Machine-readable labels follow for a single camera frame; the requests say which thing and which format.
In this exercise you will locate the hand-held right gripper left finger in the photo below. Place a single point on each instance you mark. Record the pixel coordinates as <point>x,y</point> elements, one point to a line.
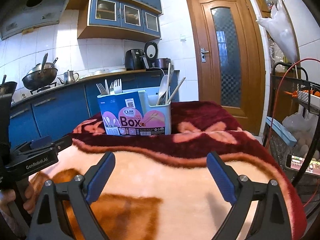
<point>101,177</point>

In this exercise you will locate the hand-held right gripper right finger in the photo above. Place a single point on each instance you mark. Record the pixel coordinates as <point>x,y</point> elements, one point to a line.
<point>221,177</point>

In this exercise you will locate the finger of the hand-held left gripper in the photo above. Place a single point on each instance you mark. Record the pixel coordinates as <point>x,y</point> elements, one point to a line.
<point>62,143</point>
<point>41,140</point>

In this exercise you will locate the silver metal fork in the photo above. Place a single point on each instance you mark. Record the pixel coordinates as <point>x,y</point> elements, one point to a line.
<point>101,88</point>

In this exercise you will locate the white plastic fork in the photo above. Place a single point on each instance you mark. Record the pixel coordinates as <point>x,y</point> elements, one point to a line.
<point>117,85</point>

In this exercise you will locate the light blue utensil holder box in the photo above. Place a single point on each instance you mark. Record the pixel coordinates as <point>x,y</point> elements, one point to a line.
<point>155,115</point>

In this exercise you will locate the white plastic spoon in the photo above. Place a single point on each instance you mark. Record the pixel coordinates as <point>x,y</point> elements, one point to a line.
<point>163,85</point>

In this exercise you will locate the person's left hand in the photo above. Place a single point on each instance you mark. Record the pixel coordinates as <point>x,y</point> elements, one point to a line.
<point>30,195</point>

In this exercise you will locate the blue base cabinets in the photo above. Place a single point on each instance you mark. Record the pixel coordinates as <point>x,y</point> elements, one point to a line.
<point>57,110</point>

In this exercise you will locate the gas stove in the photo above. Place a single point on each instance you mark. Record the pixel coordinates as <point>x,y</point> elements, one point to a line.
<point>43,88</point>

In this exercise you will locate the red and pink plush blanket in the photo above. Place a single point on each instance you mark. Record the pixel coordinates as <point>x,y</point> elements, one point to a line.
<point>162,180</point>

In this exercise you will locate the large dark wok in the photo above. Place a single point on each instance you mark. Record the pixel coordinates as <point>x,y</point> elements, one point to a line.
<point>40,78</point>

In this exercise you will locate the small dark wok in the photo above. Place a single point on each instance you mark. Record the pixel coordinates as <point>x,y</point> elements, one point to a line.
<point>8,87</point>

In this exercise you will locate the steel kettle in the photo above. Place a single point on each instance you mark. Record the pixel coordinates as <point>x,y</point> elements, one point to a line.
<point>69,77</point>

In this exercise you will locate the light blue board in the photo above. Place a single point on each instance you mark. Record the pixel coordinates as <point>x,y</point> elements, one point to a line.
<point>281,131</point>

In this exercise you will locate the metal spatula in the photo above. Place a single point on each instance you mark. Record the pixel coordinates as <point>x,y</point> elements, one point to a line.
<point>53,62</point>

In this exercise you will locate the metal ladle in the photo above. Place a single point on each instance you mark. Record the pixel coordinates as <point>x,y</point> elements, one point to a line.
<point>44,61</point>

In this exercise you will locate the pile of eggs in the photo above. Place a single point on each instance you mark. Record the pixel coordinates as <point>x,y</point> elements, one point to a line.
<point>303,147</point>

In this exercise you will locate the wooden door with glass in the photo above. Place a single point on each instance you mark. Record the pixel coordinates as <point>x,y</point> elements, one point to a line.
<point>200,80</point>

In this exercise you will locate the black air fryer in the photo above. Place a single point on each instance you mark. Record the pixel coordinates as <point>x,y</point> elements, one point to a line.
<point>132,59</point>

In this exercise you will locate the orange carrot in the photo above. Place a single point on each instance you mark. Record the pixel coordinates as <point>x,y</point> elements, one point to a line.
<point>295,93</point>

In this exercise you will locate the white tray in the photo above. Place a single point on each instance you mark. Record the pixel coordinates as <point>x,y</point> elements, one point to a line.
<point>308,98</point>

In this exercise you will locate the grey range hood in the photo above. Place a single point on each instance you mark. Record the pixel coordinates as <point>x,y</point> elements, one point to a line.
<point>32,12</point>

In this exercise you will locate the dark rice cooker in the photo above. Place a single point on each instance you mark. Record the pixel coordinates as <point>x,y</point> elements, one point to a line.
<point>163,63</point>

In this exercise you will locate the white plastic bag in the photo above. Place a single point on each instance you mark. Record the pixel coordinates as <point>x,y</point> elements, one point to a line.
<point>280,32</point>

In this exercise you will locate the wooden shelf unit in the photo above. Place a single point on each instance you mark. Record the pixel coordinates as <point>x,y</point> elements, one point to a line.
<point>256,3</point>

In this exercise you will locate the blue and wood wall cabinet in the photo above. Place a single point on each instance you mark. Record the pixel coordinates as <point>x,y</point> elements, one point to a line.
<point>117,22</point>

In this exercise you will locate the white light switch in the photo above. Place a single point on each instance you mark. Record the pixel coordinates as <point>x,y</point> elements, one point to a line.
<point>183,38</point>

